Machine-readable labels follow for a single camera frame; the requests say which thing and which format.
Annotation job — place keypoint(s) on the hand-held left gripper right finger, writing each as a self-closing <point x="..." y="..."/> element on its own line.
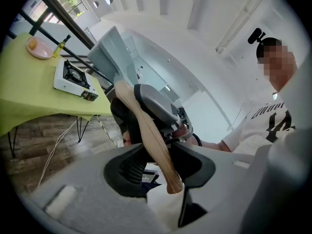
<point x="219" y="179"/>

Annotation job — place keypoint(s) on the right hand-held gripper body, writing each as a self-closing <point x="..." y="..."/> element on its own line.
<point x="175" y="138"/>

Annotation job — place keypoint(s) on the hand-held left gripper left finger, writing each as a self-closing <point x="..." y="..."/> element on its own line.
<point x="87" y="191"/>

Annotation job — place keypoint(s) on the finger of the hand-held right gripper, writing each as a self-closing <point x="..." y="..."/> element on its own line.
<point x="156" y="101"/>
<point x="130" y="123"/>

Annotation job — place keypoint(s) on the light blue square tray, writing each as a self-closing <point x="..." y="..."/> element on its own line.
<point x="107" y="57"/>

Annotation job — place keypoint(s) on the person's right forearm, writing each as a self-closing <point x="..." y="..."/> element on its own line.
<point x="212" y="146"/>

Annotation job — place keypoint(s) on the person's right hand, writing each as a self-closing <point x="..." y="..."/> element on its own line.
<point x="183" y="131"/>

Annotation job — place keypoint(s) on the dark blue box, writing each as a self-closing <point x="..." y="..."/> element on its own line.
<point x="150" y="177"/>

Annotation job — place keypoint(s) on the black metal table leg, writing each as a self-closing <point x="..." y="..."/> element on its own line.
<point x="81" y="128"/>
<point x="12" y="142"/>

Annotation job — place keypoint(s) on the white printed t-shirt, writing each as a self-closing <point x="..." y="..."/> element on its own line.
<point x="258" y="130"/>

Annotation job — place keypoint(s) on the yellow oil bottle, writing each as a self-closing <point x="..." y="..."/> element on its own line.
<point x="59" y="48"/>

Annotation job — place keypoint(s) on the green tablecloth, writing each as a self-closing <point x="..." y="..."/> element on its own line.
<point x="29" y="89"/>

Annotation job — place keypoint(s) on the long ceiling light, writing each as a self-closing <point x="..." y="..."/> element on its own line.
<point x="234" y="25"/>

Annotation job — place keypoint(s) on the pink round plate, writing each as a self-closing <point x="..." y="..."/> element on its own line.
<point x="42" y="50"/>

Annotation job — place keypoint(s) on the yellow round fruit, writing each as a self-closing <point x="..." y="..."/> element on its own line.
<point x="33" y="43"/>

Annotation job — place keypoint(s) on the black metal railing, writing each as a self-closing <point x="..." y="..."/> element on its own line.
<point x="63" y="16"/>

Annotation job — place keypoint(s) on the person's head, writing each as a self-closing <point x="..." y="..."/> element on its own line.
<point x="278" y="62"/>

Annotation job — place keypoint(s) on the black head camera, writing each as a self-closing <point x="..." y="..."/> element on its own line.
<point x="254" y="36"/>

